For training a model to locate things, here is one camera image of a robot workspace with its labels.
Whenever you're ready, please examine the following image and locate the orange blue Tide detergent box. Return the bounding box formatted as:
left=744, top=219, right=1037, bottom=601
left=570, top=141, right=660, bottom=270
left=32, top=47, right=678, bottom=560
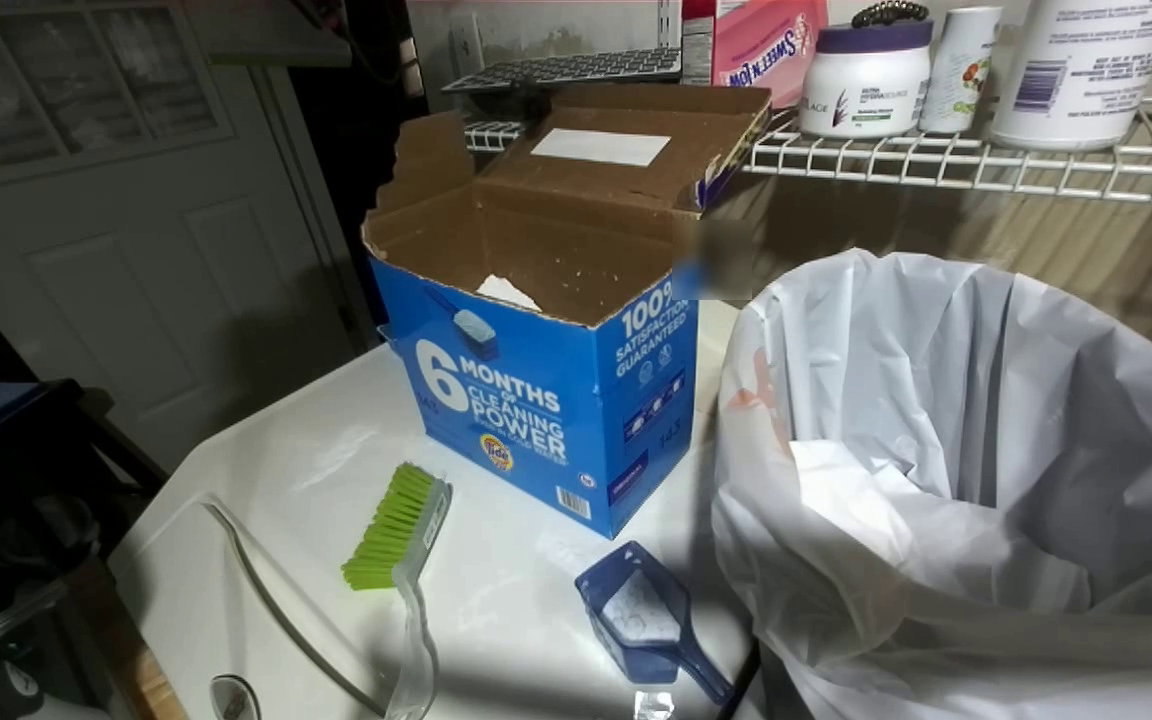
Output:
left=361, top=79, right=777, bottom=545

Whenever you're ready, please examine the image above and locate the green bristle hand brush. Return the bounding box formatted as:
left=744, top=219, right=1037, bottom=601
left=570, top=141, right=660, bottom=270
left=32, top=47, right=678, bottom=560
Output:
left=337, top=459, right=456, bottom=720

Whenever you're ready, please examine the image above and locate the white washing machine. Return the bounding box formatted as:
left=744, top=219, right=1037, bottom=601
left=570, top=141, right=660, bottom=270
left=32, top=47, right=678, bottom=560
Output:
left=109, top=293, right=767, bottom=720

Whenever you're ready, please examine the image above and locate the pink white carton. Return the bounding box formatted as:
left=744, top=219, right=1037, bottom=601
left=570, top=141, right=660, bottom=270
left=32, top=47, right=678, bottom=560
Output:
left=677, top=0, right=833, bottom=112

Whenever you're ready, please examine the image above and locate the white jar purple lid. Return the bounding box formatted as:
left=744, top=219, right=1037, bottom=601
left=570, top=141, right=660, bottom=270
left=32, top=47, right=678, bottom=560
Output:
left=795, top=16, right=935, bottom=141

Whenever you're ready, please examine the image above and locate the trash bin with white bag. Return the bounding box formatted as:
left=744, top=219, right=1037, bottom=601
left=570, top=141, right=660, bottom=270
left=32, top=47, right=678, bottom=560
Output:
left=709, top=242, right=1152, bottom=720

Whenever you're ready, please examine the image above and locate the white door with window panes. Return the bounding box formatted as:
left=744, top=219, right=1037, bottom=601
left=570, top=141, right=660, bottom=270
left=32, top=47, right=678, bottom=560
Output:
left=0, top=0, right=369, bottom=470

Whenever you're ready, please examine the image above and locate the slim white bottle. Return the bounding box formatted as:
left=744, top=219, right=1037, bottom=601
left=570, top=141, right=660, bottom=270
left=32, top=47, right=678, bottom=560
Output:
left=918, top=0, right=1006, bottom=137

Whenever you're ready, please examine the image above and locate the large white tub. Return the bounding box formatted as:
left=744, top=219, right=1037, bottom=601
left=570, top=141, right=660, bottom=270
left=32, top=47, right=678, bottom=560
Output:
left=988, top=0, right=1152, bottom=153

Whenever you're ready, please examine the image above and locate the black equipment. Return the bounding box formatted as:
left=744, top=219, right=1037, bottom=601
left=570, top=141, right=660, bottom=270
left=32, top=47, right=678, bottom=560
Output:
left=0, top=375, right=166, bottom=720

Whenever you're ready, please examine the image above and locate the long white wire shelf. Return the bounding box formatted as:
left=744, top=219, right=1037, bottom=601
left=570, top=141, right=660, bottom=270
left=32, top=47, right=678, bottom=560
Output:
left=738, top=91, right=1152, bottom=211

